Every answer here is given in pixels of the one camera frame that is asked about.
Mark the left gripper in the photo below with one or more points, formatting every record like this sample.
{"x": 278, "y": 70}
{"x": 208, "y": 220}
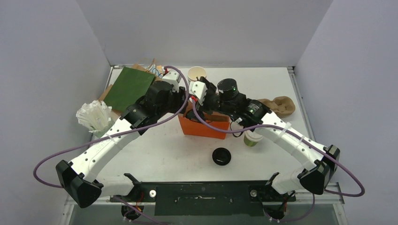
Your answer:
{"x": 179, "y": 96}

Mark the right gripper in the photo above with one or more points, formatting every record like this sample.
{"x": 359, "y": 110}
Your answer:
{"x": 207, "y": 99}

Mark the orange paper bag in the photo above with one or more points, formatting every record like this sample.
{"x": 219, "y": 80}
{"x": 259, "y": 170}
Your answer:
{"x": 191, "y": 126}

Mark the white plastic lid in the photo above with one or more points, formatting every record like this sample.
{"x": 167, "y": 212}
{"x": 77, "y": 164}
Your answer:
{"x": 253, "y": 134}

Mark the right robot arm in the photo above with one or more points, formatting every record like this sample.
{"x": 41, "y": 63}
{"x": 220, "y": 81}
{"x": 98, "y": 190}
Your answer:
{"x": 318, "y": 162}

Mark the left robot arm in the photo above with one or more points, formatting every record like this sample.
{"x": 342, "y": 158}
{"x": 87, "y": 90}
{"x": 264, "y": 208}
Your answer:
{"x": 80, "y": 176}

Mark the stack of paper cups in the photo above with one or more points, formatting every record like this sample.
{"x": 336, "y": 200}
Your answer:
{"x": 195, "y": 73}

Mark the green paper bag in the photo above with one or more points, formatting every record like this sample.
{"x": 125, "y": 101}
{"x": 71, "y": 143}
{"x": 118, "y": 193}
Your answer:
{"x": 130, "y": 85}

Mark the stack of pulp cup carriers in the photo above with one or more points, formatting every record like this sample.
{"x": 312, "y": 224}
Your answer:
{"x": 282, "y": 106}

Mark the white wrapped straws bundle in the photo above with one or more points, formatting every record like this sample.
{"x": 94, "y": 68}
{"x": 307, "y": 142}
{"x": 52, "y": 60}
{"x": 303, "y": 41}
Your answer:
{"x": 95, "y": 116}

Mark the green cup holder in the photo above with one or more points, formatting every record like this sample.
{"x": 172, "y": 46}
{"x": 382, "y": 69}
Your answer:
{"x": 100, "y": 133}

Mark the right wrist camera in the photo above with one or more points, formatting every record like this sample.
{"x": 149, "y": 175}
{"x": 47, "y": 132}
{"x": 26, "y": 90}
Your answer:
{"x": 198, "y": 89}

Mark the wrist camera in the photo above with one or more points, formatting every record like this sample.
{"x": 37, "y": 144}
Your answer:
{"x": 198, "y": 89}
{"x": 173, "y": 78}

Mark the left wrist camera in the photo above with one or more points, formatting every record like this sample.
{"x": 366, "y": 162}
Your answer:
{"x": 173, "y": 78}

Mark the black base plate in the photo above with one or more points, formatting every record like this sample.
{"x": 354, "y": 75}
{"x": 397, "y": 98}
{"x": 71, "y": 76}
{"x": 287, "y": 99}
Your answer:
{"x": 209, "y": 198}

